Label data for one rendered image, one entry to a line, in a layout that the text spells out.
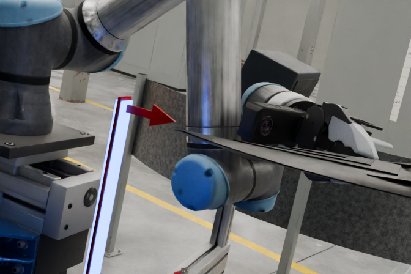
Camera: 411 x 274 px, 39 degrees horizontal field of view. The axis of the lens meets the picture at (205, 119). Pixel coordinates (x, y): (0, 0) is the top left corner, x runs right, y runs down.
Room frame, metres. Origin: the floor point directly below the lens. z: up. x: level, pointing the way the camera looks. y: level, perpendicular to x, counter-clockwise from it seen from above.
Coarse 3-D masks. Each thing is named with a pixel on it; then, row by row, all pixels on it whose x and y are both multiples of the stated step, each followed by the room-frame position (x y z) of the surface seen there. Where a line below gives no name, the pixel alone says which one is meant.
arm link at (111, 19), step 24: (96, 0) 1.08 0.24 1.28; (120, 0) 1.02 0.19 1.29; (144, 0) 1.00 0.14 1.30; (168, 0) 1.00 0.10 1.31; (96, 24) 1.05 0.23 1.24; (120, 24) 1.04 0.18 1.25; (144, 24) 1.05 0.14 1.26; (96, 48) 1.06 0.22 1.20; (120, 48) 1.08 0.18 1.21; (96, 72) 1.14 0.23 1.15
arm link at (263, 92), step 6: (258, 84) 0.91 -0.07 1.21; (264, 84) 0.89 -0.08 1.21; (270, 84) 0.89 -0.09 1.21; (276, 84) 0.89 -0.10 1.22; (246, 90) 0.92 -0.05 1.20; (252, 90) 0.90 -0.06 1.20; (258, 90) 0.88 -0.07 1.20; (264, 90) 0.87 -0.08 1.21; (270, 90) 0.86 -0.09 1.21; (276, 90) 0.85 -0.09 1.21; (282, 90) 0.85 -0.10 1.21; (288, 90) 0.86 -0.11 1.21; (246, 96) 0.90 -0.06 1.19; (252, 96) 0.88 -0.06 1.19; (258, 96) 0.86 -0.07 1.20; (264, 96) 0.85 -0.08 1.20; (270, 96) 0.83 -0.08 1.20; (246, 102) 0.89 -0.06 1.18; (264, 102) 0.83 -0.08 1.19; (276, 144) 0.85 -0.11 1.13
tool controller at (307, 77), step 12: (252, 60) 1.17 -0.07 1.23; (264, 60) 1.16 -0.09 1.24; (276, 60) 1.16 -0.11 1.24; (288, 60) 1.27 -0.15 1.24; (252, 72) 1.16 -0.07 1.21; (264, 72) 1.16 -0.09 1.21; (276, 72) 1.15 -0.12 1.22; (288, 72) 1.14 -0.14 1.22; (300, 72) 1.16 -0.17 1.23; (312, 72) 1.28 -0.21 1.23; (252, 84) 1.16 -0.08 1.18; (288, 84) 1.14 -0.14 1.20; (300, 84) 1.19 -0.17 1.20; (312, 84) 1.31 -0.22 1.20
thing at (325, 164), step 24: (216, 144) 0.48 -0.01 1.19; (240, 144) 0.52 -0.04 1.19; (264, 144) 0.56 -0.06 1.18; (312, 168) 0.48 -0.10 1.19; (336, 168) 0.50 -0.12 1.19; (360, 168) 0.51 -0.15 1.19; (384, 168) 0.52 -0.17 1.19; (408, 168) 0.54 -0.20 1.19; (384, 192) 0.47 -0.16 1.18; (408, 192) 0.47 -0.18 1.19
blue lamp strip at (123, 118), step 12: (120, 108) 0.60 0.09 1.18; (120, 120) 0.61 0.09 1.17; (120, 132) 0.61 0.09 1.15; (120, 144) 0.61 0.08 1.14; (120, 156) 0.62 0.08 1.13; (108, 180) 0.60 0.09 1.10; (108, 192) 0.61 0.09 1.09; (108, 204) 0.61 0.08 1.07; (108, 216) 0.62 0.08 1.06; (108, 228) 0.62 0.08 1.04; (96, 240) 0.60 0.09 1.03; (96, 252) 0.61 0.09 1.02; (96, 264) 0.61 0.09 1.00
